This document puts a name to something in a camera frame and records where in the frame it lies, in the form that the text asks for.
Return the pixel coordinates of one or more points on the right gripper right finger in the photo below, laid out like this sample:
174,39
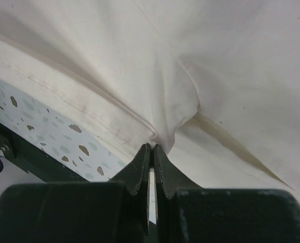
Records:
187,212

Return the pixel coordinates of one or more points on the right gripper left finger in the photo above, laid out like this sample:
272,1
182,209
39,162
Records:
113,211

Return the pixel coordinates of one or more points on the cream white t-shirt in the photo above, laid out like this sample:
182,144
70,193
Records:
136,71

